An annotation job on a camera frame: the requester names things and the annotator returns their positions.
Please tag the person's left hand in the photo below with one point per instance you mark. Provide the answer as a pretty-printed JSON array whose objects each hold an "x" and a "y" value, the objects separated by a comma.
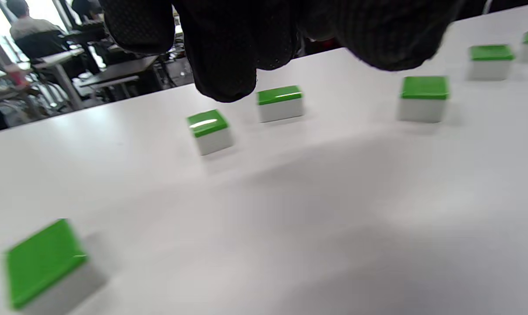
[{"x": 268, "y": 30}]

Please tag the black office chair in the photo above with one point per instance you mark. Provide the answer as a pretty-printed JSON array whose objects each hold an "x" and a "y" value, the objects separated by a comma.
[{"x": 49, "y": 52}]

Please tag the group of mahjong tiles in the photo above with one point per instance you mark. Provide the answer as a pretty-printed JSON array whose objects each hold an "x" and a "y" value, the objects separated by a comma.
[{"x": 424, "y": 89}]

